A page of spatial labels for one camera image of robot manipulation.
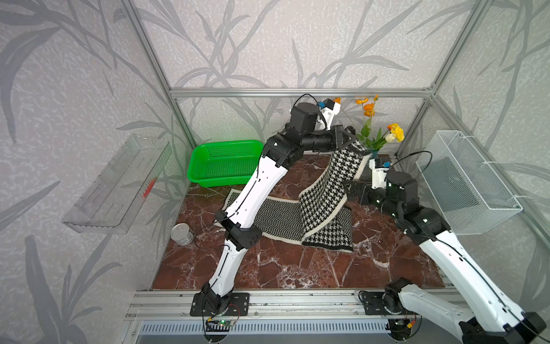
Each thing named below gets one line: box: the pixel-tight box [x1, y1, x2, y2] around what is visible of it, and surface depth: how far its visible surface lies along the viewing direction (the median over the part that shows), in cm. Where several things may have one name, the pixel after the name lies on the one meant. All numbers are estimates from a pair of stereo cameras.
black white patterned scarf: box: [218, 140, 370, 251], surface depth 87 cm
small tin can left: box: [170, 222, 195, 246], surface depth 88 cm
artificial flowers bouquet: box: [333, 93, 405, 152], surface depth 98 cm
